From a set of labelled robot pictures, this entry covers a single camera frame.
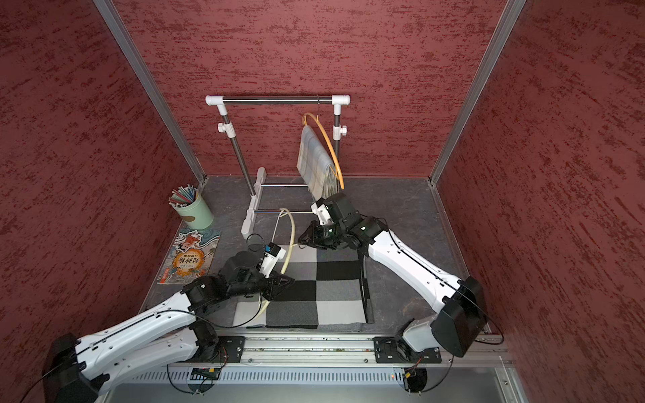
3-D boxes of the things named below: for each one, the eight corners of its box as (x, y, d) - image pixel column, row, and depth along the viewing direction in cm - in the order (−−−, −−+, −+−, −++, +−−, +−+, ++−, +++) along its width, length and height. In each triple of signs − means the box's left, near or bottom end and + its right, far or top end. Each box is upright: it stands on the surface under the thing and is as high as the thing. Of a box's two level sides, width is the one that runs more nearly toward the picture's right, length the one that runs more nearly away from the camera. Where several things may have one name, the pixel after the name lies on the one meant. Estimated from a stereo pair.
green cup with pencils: (183, 230, 103) (163, 206, 91) (192, 209, 111) (175, 185, 98) (209, 231, 104) (192, 207, 91) (217, 210, 111) (202, 185, 98)
